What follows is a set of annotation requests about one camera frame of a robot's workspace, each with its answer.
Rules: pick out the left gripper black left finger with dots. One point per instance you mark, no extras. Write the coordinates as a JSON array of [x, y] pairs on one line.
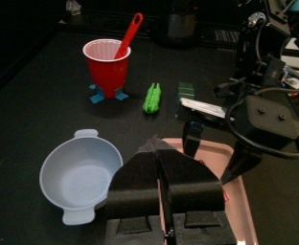
[[132, 185]]

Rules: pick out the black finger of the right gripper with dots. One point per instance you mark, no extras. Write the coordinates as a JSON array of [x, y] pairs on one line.
[[193, 140], [242, 162]]

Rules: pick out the black cylindrical device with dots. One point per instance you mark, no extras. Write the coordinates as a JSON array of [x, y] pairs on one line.
[[181, 27]]

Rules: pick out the grey frame bracket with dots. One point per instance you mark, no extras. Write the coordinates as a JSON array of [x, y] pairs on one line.
[[74, 7]]

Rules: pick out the dark green ribbed block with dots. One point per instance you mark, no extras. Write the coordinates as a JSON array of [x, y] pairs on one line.
[[186, 90]]

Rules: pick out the red plastic cup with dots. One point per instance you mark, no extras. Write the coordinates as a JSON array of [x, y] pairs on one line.
[[107, 73]]

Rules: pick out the red plastic spoon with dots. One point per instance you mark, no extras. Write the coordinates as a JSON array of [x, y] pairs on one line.
[[128, 35]]

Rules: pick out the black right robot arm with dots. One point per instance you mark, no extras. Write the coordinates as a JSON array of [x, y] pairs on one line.
[[258, 63]]

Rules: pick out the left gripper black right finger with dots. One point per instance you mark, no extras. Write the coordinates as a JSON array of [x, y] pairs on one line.
[[190, 185]]

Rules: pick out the bright green toy sushi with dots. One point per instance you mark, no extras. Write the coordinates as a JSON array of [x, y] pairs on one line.
[[152, 99]]

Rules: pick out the blue cup stand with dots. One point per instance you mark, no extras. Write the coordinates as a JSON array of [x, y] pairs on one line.
[[98, 95]]

